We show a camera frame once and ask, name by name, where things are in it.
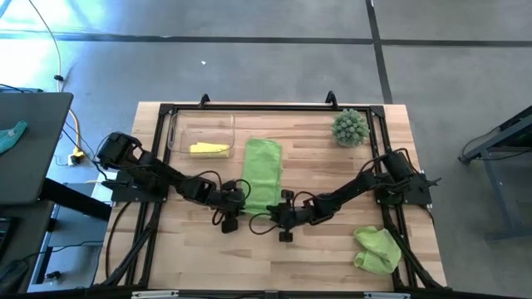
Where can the dark grey desk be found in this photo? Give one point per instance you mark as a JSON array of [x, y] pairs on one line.
[[37, 145]]

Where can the yellow power plug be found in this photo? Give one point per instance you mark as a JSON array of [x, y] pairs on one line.
[[77, 158]]

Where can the artificial plant in patterned pot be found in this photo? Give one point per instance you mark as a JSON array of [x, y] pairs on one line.
[[350, 128]]

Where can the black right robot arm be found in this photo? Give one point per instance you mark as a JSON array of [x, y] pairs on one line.
[[353, 187]]

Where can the clear plastic basket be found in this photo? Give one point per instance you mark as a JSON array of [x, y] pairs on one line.
[[203, 128]]

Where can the teal cloth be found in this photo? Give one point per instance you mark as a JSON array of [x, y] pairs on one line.
[[10, 135]]

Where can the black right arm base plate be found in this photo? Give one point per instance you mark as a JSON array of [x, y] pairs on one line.
[[420, 195]]

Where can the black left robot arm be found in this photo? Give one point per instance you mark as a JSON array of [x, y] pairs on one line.
[[166, 176]]

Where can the yellow microfiber towel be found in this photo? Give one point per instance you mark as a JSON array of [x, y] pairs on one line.
[[209, 150]]

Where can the light green microfiber towel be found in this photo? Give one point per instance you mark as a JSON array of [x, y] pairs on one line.
[[380, 253]]

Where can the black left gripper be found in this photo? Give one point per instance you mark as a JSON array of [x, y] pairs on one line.
[[230, 201]]

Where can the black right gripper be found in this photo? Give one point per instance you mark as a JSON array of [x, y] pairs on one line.
[[293, 214]]

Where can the silver metal bracket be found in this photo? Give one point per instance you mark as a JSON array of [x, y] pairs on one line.
[[154, 294], [386, 295]]

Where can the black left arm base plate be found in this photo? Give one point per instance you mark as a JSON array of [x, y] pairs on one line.
[[120, 193]]

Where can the grey metal side table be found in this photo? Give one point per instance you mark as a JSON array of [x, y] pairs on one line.
[[519, 124]]

